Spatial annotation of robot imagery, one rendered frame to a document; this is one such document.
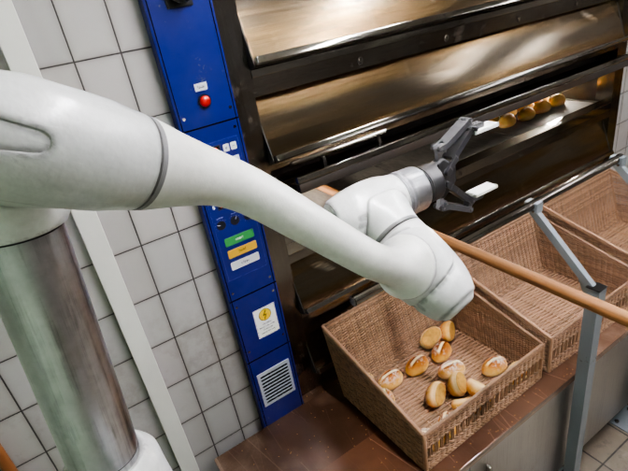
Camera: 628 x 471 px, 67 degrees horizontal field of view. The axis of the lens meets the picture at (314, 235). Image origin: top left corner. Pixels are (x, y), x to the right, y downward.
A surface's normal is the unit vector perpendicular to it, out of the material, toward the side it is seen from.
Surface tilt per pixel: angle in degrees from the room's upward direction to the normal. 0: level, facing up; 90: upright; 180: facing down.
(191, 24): 90
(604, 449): 0
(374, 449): 0
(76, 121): 68
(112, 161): 93
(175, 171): 97
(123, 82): 90
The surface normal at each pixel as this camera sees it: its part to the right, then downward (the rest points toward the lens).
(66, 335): 0.71, 0.21
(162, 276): 0.54, 0.31
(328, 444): -0.15, -0.88
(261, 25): 0.46, -0.01
